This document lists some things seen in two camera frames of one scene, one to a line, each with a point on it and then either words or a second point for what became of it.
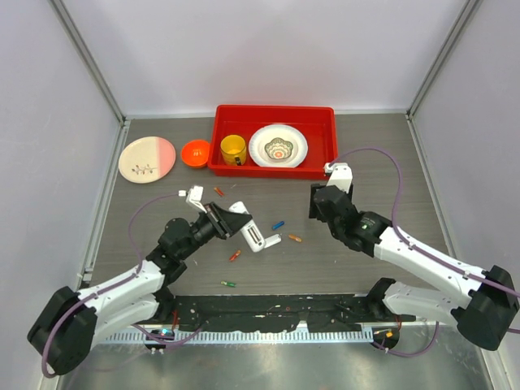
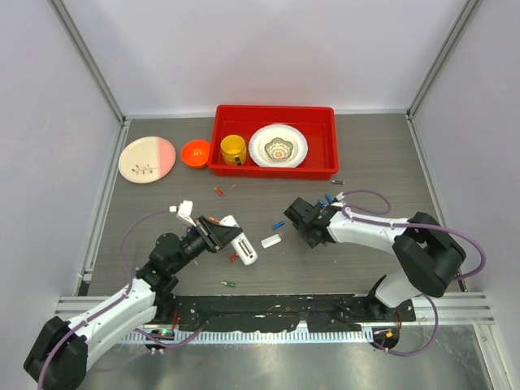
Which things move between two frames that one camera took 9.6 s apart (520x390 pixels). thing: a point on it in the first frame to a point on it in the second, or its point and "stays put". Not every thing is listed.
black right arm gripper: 314,212 to 303,233
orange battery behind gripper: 218,191 stays put
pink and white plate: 147,159 stays put
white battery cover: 272,240 stays put
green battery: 230,284 stays put
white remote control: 249,230 to 240,244
